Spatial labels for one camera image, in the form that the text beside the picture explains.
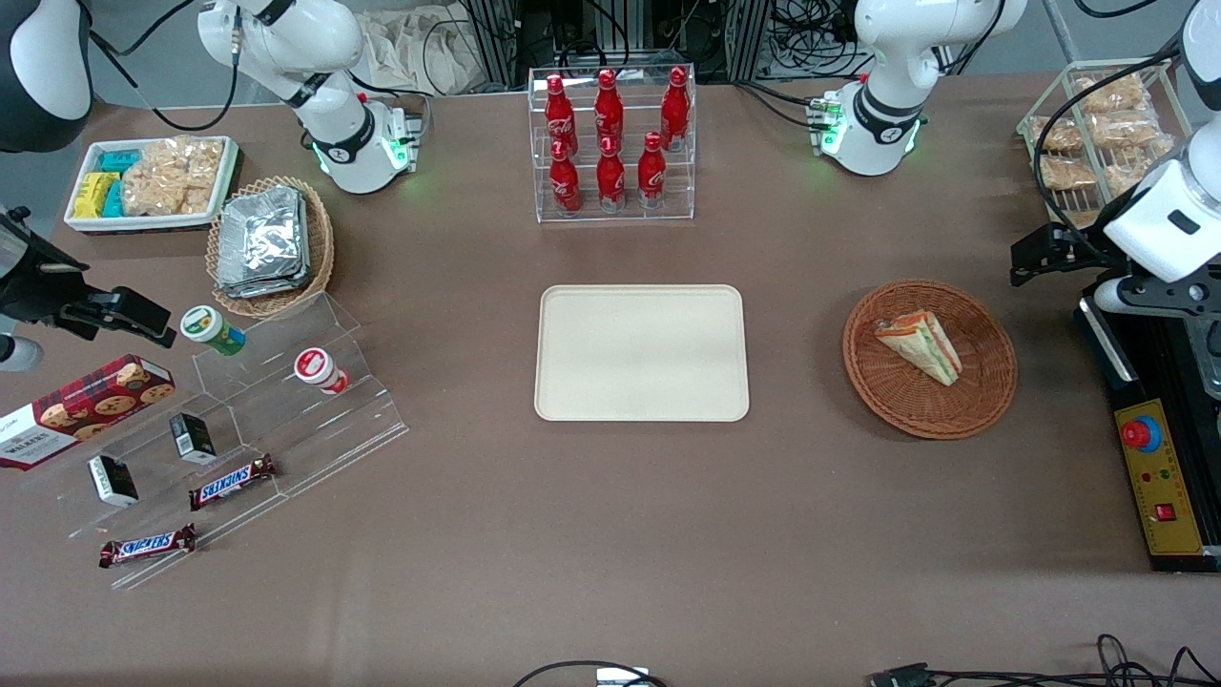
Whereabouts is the green yogurt cup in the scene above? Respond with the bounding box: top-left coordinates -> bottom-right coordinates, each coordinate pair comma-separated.
180,305 -> 246,357

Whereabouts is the round brown wicker basket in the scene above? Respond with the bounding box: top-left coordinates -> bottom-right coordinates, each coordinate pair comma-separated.
842,279 -> 1018,441

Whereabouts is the brown Snickers bar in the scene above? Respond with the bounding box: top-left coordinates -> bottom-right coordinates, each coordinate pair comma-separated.
98,523 -> 197,570
188,454 -> 279,511

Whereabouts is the black cable tangle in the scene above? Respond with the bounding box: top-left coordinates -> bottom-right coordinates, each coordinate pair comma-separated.
735,0 -> 864,130

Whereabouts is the oval wicker basket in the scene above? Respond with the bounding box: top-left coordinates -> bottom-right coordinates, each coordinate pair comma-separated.
206,176 -> 336,319

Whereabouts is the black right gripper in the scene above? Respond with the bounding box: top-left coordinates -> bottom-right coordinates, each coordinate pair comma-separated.
0,210 -> 178,347

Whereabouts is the beige plastic tray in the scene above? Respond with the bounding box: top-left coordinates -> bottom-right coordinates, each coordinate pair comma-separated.
534,284 -> 751,423

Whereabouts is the beige cloth bag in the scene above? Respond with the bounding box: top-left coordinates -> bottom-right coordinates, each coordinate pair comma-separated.
358,5 -> 480,96

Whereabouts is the small black box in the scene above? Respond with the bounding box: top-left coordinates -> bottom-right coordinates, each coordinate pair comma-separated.
169,412 -> 218,466
88,454 -> 140,508

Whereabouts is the red cola bottle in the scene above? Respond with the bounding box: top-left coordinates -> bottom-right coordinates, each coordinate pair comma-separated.
661,66 -> 691,152
594,69 -> 625,150
597,136 -> 627,214
637,132 -> 667,210
545,73 -> 579,156
549,140 -> 583,215

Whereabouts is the black yellow control box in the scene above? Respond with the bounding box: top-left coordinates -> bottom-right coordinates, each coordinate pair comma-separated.
1076,281 -> 1221,573

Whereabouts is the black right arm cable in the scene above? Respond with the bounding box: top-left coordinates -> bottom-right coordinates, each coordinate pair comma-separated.
81,0 -> 239,133

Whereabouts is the white rectangular snack tray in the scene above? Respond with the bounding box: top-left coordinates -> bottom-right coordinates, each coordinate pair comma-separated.
64,136 -> 241,235

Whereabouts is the red tartan cookie box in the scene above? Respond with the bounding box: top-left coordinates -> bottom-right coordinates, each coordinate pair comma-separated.
0,354 -> 177,471

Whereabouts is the black cable with white plug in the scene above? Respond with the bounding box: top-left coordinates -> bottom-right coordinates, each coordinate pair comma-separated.
513,660 -> 669,687

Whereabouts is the silver foil packet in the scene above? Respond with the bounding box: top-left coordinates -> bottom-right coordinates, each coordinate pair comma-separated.
216,185 -> 312,300

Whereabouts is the cream wire basket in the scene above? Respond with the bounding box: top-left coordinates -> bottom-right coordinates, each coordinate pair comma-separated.
1016,59 -> 1193,231

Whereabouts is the red strawberry yogurt cup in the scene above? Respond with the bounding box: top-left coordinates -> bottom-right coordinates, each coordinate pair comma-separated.
293,347 -> 350,395

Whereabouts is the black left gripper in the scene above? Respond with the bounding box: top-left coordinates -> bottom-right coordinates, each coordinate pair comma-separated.
1011,221 -> 1123,288

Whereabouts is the black cable bundle with connector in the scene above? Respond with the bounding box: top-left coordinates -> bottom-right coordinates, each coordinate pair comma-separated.
868,634 -> 1221,687

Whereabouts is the clear bag of rice crackers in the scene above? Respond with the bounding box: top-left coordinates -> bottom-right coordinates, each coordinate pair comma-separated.
120,136 -> 226,218

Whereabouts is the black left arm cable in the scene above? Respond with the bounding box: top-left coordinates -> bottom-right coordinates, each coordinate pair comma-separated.
1033,43 -> 1189,264

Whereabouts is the triangular wrapped sandwich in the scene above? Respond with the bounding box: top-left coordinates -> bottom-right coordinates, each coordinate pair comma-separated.
875,311 -> 962,387

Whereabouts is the aluminium frame rack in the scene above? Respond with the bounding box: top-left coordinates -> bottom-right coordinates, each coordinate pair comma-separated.
467,0 -> 776,84

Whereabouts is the clear acrylic stepped stand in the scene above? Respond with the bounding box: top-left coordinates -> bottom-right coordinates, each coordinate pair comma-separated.
19,291 -> 411,591

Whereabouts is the clear bagged pastry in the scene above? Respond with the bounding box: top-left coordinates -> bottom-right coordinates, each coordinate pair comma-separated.
1035,116 -> 1089,154
1087,113 -> 1170,150
1099,145 -> 1174,198
1073,74 -> 1150,115
1040,156 -> 1098,191

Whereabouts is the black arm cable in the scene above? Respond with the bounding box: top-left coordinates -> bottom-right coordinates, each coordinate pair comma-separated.
81,0 -> 239,133
1033,43 -> 1189,264

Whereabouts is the clear acrylic bottle rack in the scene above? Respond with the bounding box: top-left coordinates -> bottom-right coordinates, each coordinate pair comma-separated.
528,65 -> 697,225

